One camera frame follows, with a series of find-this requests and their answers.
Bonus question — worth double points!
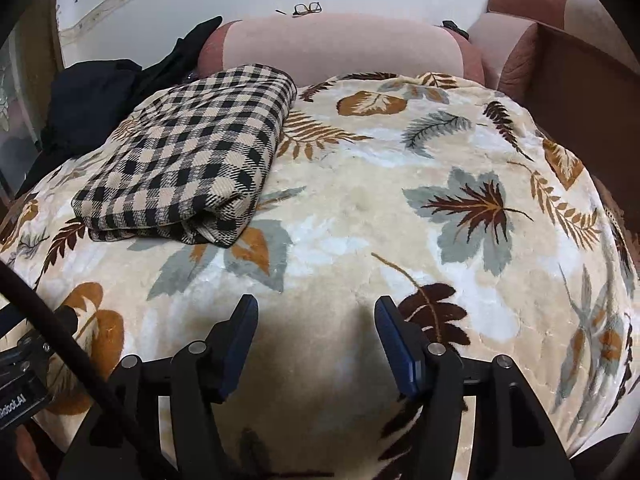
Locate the black beige checkered shirt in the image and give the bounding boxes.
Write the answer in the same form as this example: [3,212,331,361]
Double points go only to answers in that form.
[70,64,297,248]

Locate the black garment pile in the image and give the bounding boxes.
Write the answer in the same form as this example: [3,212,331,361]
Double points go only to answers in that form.
[16,16,222,196]

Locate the cream leaf pattern blanket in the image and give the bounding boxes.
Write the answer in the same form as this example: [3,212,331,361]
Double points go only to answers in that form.
[1,73,639,479]

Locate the wooden glass panel door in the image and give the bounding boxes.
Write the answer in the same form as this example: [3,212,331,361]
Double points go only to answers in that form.
[1,0,63,200]

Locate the pink brown side cushion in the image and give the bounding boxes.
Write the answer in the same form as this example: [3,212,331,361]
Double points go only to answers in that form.
[466,0,640,104]

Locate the pink bolster cushion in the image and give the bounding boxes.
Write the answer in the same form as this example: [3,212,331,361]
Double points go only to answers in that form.
[198,13,485,88]

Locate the small black object on cushion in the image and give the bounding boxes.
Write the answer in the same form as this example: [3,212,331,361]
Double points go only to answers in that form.
[442,20,469,40]

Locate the eyeglasses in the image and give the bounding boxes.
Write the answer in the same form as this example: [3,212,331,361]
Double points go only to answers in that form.
[274,1,323,18]

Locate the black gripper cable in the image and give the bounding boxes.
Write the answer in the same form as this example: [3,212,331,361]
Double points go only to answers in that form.
[0,259,114,396]

